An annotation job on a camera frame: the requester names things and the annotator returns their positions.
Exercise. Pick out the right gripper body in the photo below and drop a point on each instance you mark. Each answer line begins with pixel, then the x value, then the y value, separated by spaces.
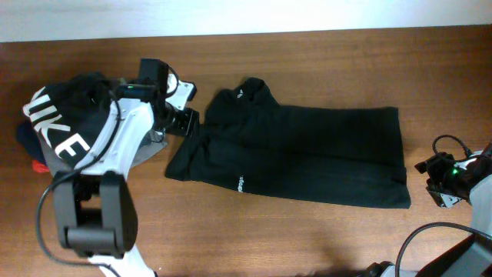
pixel 445 180

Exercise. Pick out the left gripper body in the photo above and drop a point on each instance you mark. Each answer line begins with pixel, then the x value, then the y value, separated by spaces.
pixel 178 121

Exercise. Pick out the black t-shirt small logo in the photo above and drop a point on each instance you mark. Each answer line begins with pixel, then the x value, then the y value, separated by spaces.
pixel 250 143

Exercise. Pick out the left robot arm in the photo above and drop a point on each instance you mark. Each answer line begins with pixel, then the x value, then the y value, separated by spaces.
pixel 95 214

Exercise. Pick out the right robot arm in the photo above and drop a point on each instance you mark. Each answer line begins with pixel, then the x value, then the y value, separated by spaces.
pixel 470 257

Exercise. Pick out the grey folded garment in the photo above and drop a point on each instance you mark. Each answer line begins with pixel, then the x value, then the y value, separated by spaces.
pixel 136 140

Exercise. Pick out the black Nike t-shirt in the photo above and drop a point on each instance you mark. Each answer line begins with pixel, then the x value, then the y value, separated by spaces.
pixel 75 121

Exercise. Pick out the red orange garment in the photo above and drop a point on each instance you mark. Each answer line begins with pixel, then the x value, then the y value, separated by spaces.
pixel 39 167

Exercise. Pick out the navy folded garment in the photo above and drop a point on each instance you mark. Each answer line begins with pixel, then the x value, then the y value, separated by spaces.
pixel 26 137

